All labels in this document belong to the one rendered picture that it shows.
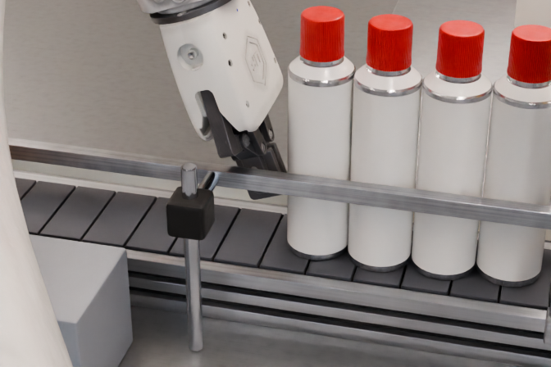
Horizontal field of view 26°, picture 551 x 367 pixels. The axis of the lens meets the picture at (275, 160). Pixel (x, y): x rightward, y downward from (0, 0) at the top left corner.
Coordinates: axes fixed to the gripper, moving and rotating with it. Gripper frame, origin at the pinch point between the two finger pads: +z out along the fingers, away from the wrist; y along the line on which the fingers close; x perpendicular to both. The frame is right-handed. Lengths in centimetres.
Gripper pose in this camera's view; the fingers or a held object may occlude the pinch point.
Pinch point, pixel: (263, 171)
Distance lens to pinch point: 96.8
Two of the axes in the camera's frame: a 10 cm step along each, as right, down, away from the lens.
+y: 2.5, -4.7, 8.5
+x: -9.1, 1.9, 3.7
